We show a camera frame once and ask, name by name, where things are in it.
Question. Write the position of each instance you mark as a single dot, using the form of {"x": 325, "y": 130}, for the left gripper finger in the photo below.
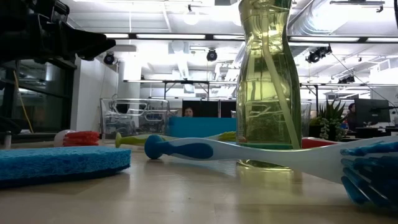
{"x": 99, "y": 46}
{"x": 84, "y": 32}

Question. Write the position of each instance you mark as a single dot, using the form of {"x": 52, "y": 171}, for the green dish brush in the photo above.
{"x": 130, "y": 140}

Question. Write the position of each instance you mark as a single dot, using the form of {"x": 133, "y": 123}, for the blue sponge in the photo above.
{"x": 62, "y": 161}

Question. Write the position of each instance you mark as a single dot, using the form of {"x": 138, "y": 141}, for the blue dish brush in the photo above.
{"x": 186, "y": 150}

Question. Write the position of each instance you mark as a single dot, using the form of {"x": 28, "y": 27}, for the yellow dish soap bottle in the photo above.
{"x": 267, "y": 93}

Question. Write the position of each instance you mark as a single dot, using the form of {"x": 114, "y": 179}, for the black ceiling spotlight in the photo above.
{"x": 109, "y": 58}
{"x": 211, "y": 55}
{"x": 346, "y": 79}
{"x": 317, "y": 55}

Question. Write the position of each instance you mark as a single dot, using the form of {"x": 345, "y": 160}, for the person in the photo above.
{"x": 351, "y": 116}
{"x": 188, "y": 112}

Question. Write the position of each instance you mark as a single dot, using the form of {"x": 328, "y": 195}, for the teal plastic bin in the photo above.
{"x": 202, "y": 127}

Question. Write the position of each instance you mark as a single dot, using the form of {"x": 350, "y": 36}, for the potted succulent plant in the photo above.
{"x": 331, "y": 121}

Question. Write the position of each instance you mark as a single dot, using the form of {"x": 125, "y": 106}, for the black computer monitor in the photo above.
{"x": 371, "y": 110}

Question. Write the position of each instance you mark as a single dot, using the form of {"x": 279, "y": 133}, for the small grey metal post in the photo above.
{"x": 7, "y": 140}

